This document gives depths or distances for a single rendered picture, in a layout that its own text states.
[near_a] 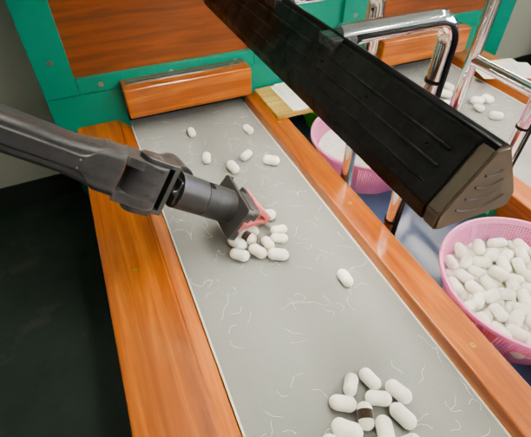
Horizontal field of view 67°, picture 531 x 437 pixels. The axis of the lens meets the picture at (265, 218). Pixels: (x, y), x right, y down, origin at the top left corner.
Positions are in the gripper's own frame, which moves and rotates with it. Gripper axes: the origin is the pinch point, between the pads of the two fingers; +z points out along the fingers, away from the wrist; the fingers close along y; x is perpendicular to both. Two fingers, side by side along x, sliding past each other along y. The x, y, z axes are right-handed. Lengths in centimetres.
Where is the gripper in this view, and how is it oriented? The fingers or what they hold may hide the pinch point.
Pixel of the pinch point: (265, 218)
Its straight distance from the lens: 73.5
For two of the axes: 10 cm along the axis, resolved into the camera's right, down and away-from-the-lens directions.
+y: -4.0, -6.5, 6.4
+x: -5.9, 7.2, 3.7
